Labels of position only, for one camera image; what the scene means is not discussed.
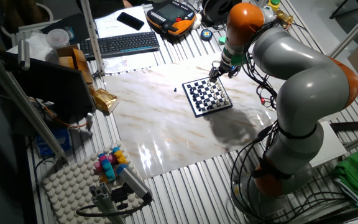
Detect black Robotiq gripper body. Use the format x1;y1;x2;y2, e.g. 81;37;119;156
213;60;241;78

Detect blue white chessboard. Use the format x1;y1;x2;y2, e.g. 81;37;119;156
181;77;233;118

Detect black filament spool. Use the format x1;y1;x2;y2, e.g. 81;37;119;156
201;0;242;27

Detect orange black teach pendant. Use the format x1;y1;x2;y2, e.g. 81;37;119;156
145;0;197;37

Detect glossy marble pattern mat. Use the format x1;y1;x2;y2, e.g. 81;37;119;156
103;51;343;180

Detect gold foil wrapper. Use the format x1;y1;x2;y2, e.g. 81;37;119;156
275;9;294;29

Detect yellow box green button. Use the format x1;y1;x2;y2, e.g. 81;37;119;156
267;0;281;13

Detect white paper sheet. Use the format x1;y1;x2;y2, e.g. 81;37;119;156
103;51;167;75
93;6;152;39

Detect black computer keyboard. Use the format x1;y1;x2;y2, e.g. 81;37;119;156
79;30;160;62

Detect black smartphone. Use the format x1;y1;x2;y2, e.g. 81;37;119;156
116;11;145;31

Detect gold foil bag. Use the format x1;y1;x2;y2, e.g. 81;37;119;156
91;88;120;114

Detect flat white box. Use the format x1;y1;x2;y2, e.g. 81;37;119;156
309;120;347;168

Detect brown cardboard box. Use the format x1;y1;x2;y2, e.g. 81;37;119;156
56;45;94;85

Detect colourful stacked toy blocks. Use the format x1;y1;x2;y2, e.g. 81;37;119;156
93;146;129;184

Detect black metal bar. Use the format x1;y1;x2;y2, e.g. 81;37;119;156
330;120;358;133

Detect computer mouse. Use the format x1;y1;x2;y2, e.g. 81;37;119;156
63;26;76;41

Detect black mouse pad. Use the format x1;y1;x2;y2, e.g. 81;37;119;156
40;12;88;44

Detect clear plastic container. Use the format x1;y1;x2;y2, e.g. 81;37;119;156
46;28;71;50

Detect black monitor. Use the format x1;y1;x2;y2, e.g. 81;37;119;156
0;51;96;124

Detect short aluminium profile piece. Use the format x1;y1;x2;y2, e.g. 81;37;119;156
88;182;126;224

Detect blue plastic package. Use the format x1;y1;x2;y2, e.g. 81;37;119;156
35;128;71;158

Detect white crumpled paper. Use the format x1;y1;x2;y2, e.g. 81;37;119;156
6;32;58;62

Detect white bumpy foam pad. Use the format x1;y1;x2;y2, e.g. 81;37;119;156
42;139;145;224

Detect long slanted aluminium profile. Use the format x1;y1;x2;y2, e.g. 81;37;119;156
0;43;68;161

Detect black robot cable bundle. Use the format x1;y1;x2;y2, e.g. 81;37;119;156
230;18;349;223

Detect upright aluminium profile post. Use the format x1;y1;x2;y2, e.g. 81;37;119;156
79;0;105;77

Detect silver depth camera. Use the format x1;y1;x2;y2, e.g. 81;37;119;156
116;164;154;203

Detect slanted aluminium frame profile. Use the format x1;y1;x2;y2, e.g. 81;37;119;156
329;2;358;58

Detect black camera clamp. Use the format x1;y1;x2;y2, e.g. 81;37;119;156
110;185;133;210

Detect orange cable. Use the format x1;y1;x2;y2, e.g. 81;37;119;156
29;98;88;129

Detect black camera cable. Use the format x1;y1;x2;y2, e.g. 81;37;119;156
75;198;151;218

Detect white round chair frame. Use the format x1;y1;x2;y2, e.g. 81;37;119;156
0;2;55;41

